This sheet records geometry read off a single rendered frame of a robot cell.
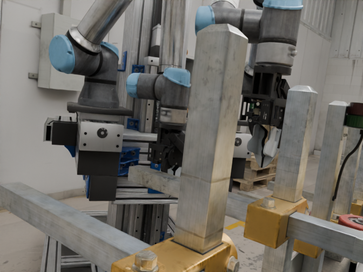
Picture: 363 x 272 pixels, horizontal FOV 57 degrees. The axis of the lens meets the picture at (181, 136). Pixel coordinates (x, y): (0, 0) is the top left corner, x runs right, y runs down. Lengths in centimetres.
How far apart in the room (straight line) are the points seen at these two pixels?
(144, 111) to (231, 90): 108
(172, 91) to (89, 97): 42
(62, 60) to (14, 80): 193
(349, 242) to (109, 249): 30
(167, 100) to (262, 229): 52
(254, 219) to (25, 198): 31
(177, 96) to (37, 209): 55
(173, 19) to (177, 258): 87
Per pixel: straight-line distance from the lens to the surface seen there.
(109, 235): 37
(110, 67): 124
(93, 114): 120
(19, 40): 307
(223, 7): 82
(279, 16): 69
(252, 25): 79
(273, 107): 65
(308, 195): 129
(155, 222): 149
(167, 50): 107
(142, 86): 95
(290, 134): 53
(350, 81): 894
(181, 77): 90
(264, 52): 69
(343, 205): 104
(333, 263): 107
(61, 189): 341
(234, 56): 30
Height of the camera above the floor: 111
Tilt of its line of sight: 7 degrees down
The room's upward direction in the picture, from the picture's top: 6 degrees clockwise
